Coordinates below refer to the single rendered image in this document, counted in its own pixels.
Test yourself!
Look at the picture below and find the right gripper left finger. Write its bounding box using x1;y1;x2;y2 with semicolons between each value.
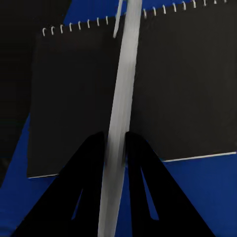
11;131;105;237

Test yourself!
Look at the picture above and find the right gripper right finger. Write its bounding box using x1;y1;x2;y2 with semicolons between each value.
127;131;215;237

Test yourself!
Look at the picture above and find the folder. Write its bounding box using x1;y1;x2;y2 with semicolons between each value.
0;0;237;237

